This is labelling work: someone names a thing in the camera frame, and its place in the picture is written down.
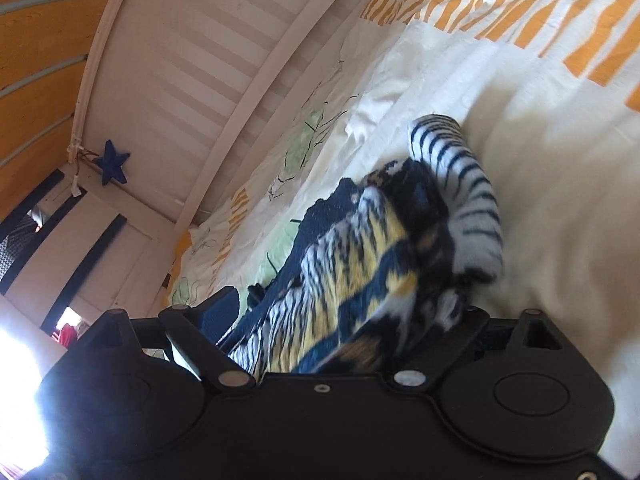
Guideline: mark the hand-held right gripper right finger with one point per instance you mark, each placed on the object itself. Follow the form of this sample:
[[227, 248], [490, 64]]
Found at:
[[450, 348]]

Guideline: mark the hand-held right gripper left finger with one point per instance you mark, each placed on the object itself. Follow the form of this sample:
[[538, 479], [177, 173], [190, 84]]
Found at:
[[220, 312]]

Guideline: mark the patterned knit sweater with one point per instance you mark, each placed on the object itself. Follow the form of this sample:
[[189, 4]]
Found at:
[[360, 270]]

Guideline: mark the white bed end board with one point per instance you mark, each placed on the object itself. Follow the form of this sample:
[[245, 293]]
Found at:
[[100, 250]]

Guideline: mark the blue star decoration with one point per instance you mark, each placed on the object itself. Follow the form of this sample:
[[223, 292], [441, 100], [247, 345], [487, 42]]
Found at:
[[113, 161]]

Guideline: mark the leaf print duvet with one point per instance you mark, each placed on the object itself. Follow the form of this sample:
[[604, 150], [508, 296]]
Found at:
[[540, 170]]

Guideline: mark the white slatted bed rail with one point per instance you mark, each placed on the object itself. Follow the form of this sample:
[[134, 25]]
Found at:
[[220, 60]]

